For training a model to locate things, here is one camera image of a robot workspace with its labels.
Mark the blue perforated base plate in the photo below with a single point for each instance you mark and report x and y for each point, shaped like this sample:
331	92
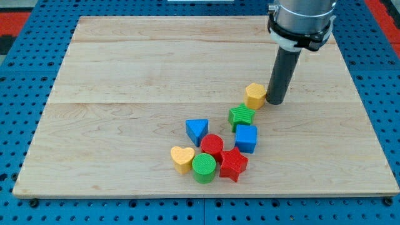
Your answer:
30	67

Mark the red cylinder block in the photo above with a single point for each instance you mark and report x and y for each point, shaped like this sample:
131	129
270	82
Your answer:
212	144

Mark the yellow hexagon block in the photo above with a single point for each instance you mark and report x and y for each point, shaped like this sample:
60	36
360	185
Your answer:
255	96

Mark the red star block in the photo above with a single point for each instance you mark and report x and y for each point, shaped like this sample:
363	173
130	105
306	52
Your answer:
233	164

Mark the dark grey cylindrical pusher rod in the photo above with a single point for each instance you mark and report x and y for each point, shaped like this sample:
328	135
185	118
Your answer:
281	75

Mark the wooden board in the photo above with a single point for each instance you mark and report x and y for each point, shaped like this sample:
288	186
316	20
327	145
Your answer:
128	84

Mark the blue triangle block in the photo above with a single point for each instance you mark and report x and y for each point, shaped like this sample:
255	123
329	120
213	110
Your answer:
197	129

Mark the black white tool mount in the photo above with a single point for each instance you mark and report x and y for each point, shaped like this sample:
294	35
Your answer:
293	42

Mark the blue cube block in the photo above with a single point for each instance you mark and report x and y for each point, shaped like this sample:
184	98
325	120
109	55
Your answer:
246	138

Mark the green star block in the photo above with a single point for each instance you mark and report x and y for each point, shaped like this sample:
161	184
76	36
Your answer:
240	115

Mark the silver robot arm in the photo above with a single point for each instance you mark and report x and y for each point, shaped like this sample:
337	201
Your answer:
295	25

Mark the yellow heart block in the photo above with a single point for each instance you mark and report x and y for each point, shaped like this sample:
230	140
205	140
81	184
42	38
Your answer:
182	158

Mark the green cylinder block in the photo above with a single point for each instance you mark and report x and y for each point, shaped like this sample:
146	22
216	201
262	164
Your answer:
204	166

